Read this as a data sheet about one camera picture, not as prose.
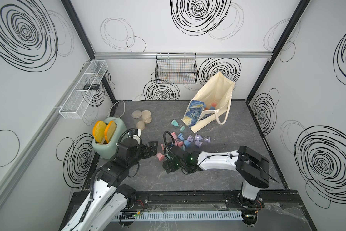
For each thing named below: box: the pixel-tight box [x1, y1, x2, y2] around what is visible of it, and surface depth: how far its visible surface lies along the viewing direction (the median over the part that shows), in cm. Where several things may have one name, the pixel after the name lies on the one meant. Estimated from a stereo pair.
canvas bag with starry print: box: [181, 71, 237, 133], surface depth 96 cm
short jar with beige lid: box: [141, 109, 152, 124], surface depth 105 cm
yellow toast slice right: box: [104, 120, 116, 144], surface depth 78 cm
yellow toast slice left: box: [92, 120, 108, 144], surface depth 79 cm
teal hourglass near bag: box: [171, 119, 186, 132], surface depth 104 cm
